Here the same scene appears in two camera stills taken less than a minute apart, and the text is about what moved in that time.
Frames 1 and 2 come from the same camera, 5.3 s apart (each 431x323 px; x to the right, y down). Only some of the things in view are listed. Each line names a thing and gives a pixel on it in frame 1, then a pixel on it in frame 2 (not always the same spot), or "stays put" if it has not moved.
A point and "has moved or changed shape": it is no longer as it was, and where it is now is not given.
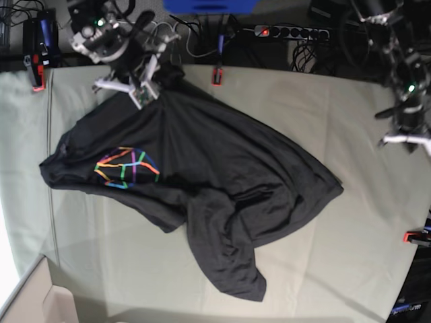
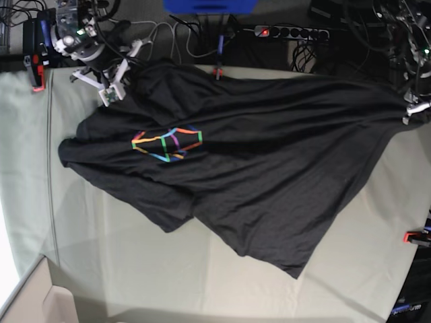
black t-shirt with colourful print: [168, 153] has moved or changed shape
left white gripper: [146, 92] → [111, 93]
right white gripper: [411, 146] → [414, 106]
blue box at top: [211, 7] stays put
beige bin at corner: [36, 299] stays put
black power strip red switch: [291, 31] stays put
